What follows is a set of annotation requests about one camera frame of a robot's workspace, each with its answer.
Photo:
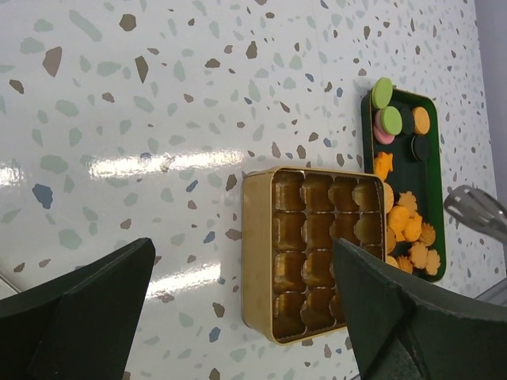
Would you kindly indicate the upper green macaron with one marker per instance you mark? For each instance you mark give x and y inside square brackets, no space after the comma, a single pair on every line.
[382,93]

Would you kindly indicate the black sandwich cookie lower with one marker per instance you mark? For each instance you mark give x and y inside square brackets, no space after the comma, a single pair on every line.
[420,147]

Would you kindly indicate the silver metal tongs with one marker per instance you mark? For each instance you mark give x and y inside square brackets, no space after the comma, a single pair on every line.
[478,211]

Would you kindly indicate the black sandwich cookie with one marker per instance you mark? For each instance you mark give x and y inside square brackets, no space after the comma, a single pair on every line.
[407,121]
[420,147]

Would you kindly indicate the lower green macaron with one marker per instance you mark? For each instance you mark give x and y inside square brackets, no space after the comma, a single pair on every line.
[391,120]

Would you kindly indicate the pink macaron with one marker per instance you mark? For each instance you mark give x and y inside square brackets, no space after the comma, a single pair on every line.
[380,135]

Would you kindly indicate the swirl butter cookie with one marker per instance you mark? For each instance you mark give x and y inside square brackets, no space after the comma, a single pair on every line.
[404,263]

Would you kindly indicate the gold cookie tin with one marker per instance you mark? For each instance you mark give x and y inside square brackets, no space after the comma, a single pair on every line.
[290,220]

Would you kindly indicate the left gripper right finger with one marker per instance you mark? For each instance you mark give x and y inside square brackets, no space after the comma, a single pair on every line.
[402,327]

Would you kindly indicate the black sandwich cookie upper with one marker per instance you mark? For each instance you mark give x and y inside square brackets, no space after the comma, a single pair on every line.
[407,121]

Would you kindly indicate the green cookie tray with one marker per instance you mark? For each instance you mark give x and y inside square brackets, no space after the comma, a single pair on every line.
[422,178]

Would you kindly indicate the green macaron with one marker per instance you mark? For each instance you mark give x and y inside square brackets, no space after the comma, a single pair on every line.
[382,93]
[391,120]

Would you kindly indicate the orange sandwich cookie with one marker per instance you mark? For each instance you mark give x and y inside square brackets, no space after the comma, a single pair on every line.
[422,122]

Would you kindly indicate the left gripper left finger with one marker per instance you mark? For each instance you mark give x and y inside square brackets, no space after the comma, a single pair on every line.
[80,325]

